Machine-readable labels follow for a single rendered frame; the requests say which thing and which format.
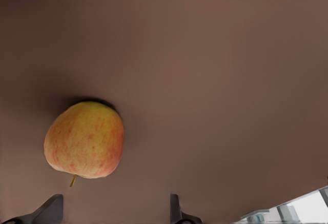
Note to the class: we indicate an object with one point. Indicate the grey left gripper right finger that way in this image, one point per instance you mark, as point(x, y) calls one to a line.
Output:
point(176, 211)

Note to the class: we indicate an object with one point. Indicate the red and yellow apple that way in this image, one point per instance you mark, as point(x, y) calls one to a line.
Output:
point(84, 142)

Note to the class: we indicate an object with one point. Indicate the silver frame post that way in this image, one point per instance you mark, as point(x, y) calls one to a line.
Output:
point(287, 212)

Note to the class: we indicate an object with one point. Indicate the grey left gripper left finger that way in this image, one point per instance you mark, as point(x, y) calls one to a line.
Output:
point(48, 210)

